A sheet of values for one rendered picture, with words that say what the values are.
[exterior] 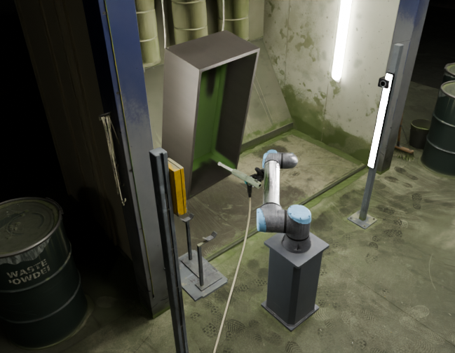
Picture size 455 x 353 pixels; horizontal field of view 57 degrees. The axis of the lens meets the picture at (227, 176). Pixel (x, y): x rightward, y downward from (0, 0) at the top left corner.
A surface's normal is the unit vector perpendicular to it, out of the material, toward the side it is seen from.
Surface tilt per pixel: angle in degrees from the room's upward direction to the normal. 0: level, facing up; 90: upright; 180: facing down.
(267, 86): 57
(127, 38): 90
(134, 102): 90
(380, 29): 90
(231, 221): 0
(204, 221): 0
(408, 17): 90
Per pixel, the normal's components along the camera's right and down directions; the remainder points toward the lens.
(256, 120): 0.53, -0.11
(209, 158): 0.13, -0.74
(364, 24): -0.77, 0.37
